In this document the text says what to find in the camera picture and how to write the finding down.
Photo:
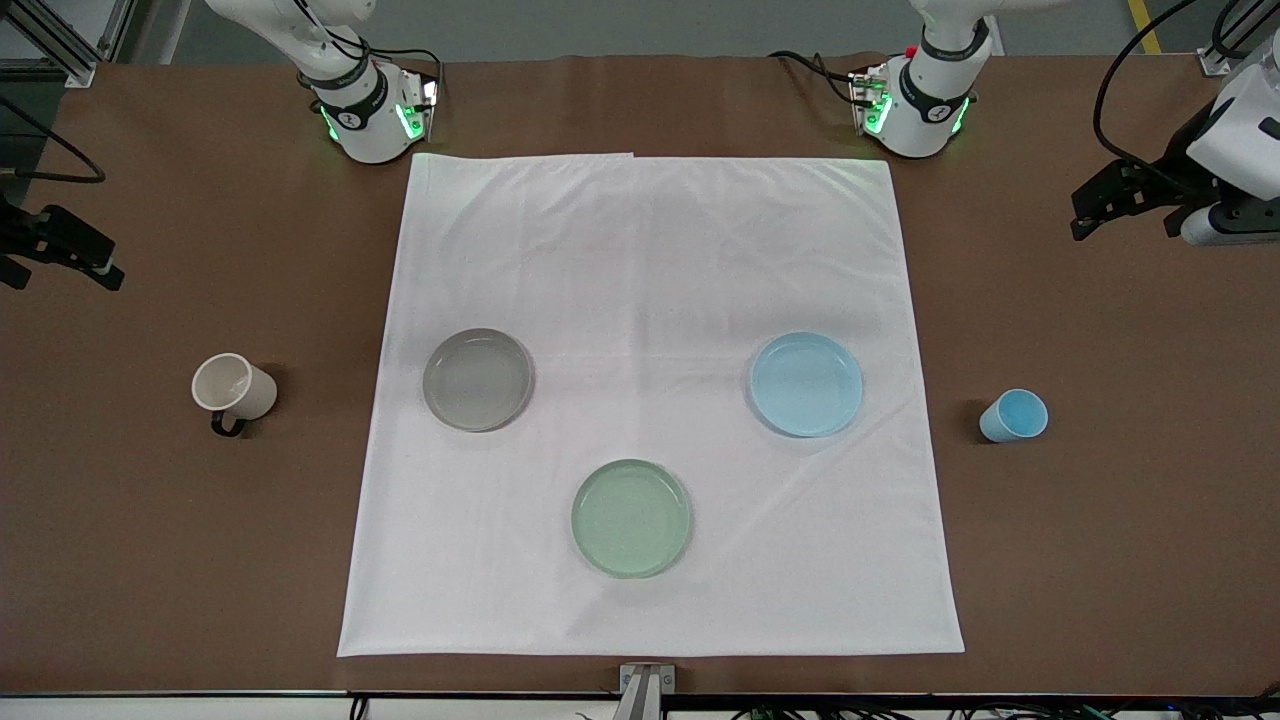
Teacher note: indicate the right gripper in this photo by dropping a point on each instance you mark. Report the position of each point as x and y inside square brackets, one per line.
[20, 238]

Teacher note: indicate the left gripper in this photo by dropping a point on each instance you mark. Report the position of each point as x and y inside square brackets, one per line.
[1176, 170]

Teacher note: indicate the blue cup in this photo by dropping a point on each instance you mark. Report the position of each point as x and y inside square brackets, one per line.
[1010, 418]

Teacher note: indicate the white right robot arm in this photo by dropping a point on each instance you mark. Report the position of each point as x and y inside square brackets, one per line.
[365, 120]

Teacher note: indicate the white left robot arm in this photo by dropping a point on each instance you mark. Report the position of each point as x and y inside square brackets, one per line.
[925, 110]

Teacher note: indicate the blue round plate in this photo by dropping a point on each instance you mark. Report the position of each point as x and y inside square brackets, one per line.
[806, 385]

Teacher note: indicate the gray round plate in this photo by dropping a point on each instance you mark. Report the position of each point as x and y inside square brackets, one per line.
[478, 380]

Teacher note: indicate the green round plate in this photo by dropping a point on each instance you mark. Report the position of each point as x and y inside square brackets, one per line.
[631, 519]

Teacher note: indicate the silver left base connector box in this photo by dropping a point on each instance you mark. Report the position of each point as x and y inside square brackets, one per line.
[868, 95]

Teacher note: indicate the silver base connector box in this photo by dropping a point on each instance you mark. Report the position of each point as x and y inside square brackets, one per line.
[868, 95]
[420, 100]

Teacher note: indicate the silver right base connector box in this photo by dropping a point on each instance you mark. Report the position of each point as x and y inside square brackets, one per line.
[420, 100]

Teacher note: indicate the white square cloth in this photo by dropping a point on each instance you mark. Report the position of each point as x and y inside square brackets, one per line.
[650, 300]

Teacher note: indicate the aluminium frame profile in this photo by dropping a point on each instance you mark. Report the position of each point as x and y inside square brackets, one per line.
[1240, 45]
[45, 40]

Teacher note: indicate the aluminium table edge bracket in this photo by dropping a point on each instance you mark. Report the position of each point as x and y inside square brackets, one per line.
[645, 690]

